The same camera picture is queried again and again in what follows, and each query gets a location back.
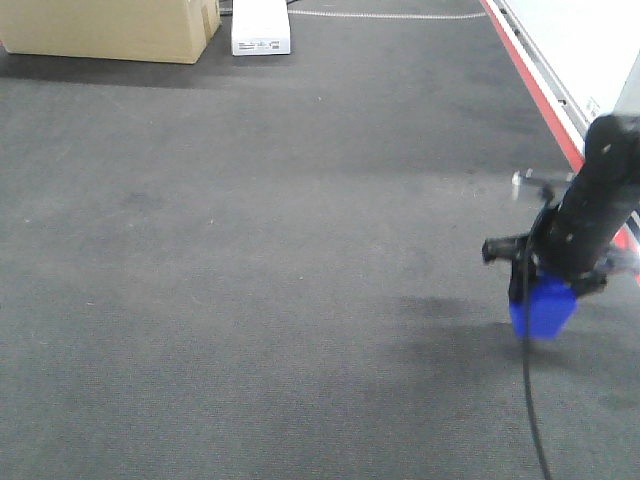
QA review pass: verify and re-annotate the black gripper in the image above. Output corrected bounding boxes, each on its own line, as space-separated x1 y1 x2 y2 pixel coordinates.
482 205 608 303

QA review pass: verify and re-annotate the small blue plastic cube part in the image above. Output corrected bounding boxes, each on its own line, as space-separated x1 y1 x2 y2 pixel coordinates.
508 271 577 340

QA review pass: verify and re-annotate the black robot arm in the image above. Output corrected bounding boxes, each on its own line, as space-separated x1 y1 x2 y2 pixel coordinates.
482 114 639 303

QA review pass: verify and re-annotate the white conveyor side panel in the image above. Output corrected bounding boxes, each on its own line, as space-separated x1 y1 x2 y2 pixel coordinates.
497 0 639 135

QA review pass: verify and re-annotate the white labelled carton box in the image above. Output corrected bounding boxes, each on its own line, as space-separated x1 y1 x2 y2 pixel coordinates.
231 0 291 57

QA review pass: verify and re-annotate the brown cardboard box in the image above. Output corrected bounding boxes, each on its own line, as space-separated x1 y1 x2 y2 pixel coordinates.
1 0 220 64

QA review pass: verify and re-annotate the red conveyor side rail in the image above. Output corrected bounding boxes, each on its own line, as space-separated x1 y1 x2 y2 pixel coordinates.
482 1 639 276

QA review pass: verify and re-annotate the black cable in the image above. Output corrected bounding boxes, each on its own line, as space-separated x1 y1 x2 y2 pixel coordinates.
519 229 553 480

